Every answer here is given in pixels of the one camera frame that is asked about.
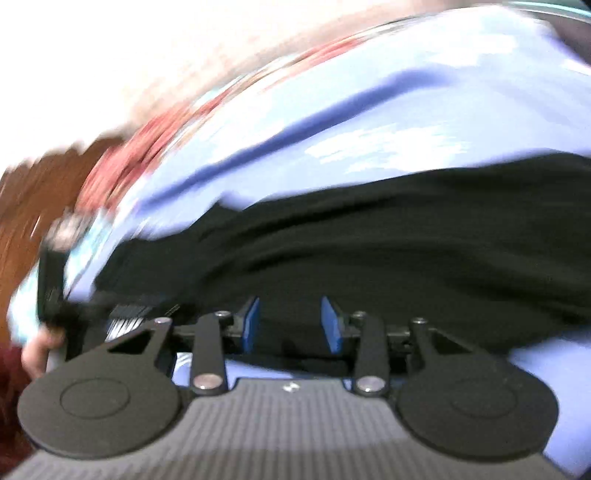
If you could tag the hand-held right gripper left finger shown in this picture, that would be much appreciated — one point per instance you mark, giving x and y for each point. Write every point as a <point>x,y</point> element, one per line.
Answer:
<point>251,324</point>

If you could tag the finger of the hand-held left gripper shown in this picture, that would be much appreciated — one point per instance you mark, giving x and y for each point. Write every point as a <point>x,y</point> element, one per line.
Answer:
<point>134,318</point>

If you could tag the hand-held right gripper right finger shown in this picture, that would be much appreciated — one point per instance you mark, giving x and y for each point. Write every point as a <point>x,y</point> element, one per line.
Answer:
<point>330,327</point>

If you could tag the black pants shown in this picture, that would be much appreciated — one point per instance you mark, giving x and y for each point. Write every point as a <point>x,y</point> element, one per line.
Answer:
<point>369,240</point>

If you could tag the person's left hand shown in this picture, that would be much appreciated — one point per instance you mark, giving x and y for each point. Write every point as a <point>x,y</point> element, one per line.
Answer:
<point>41,353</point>

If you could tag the teal patterned pillow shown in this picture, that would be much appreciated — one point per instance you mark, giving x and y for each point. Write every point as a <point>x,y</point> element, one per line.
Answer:
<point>87,251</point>

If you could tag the crumpled floral cloth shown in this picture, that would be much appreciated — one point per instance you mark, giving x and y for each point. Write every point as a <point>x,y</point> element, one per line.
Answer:
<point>69,230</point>

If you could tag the carved wooden headboard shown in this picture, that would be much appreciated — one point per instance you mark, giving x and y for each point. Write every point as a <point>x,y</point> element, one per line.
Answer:
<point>27,221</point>

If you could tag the red patterned blanket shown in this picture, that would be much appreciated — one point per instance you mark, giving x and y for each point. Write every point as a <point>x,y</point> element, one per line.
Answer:
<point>120,161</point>

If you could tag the blue printed bedsheet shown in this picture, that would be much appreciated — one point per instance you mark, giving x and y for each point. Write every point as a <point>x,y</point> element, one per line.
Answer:
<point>369,115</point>

